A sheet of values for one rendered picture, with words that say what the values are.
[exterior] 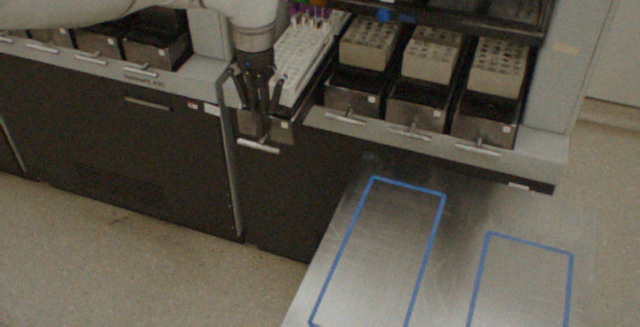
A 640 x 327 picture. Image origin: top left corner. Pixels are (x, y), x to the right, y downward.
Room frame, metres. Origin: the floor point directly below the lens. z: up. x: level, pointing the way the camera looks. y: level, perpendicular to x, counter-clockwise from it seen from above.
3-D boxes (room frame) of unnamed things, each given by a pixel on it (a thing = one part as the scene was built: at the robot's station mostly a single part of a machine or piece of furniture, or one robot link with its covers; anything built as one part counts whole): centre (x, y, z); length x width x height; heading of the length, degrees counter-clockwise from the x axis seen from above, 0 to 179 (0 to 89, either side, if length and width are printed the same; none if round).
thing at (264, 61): (1.01, 0.12, 0.96); 0.08 x 0.07 x 0.09; 69
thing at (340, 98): (1.41, -0.19, 0.78); 0.73 x 0.14 x 0.09; 159
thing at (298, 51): (1.20, 0.05, 0.83); 0.30 x 0.10 x 0.06; 159
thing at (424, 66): (1.14, -0.25, 0.85); 0.12 x 0.02 x 0.06; 69
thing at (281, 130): (1.32, 0.01, 0.78); 0.73 x 0.14 x 0.09; 159
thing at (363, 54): (1.19, -0.11, 0.85); 0.12 x 0.02 x 0.06; 70
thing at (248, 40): (1.01, 0.12, 1.03); 0.09 x 0.09 x 0.06
